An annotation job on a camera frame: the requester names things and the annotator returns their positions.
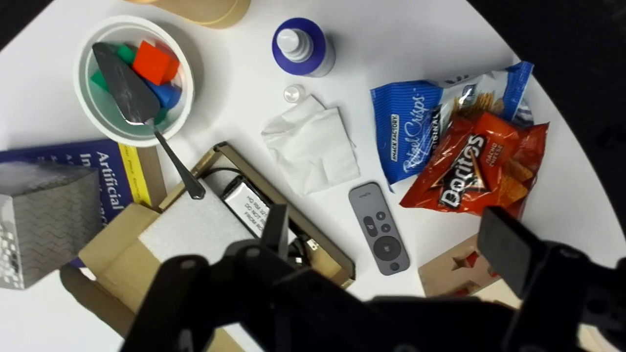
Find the red Doritos bag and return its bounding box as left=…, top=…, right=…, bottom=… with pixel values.
left=399, top=110, right=550, bottom=222

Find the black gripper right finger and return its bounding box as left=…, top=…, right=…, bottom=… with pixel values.
left=475, top=206, right=555, bottom=304

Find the blue chips bag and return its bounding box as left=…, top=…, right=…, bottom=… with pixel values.
left=370, top=61, right=536, bottom=189

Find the green toy block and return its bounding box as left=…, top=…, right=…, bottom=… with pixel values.
left=88, top=67, right=111, bottom=95
left=113, top=42, right=139, bottom=67

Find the black device with white label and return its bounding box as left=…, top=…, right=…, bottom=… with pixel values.
left=219, top=177, right=309, bottom=265

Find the open cardboard box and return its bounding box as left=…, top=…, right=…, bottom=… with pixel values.
left=60, top=142, right=358, bottom=352

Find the grey metal serving spatula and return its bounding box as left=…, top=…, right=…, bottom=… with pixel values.
left=90, top=42, right=207, bottom=202

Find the blue toy block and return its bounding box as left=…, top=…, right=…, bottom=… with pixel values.
left=150, top=81, right=184, bottom=114

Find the red toy block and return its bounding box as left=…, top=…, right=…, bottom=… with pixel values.
left=131, top=40, right=182, bottom=87

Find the grey remote control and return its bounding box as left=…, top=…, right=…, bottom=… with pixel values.
left=346, top=181, right=413, bottom=279

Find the white crumpled napkin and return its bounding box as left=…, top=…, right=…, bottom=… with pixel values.
left=260, top=95, right=362, bottom=198

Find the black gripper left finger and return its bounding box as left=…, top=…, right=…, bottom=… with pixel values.
left=260, top=202, right=291, bottom=259

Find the spray bottle with blue collar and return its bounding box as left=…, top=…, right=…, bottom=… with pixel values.
left=270, top=16, right=336, bottom=79

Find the white round bowl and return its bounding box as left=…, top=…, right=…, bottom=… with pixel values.
left=72, top=16, right=195, bottom=149

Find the wooden shape sorter box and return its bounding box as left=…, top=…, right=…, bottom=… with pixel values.
left=416, top=235, right=618, bottom=352

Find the white paper sheet in box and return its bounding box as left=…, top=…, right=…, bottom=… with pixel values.
left=137, top=185, right=262, bottom=267

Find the small clear plastic cap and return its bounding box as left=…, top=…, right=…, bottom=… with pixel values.
left=282, top=83, right=307, bottom=106

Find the grey patterned tissue box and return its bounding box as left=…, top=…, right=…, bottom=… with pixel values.
left=0, top=163, right=105, bottom=292

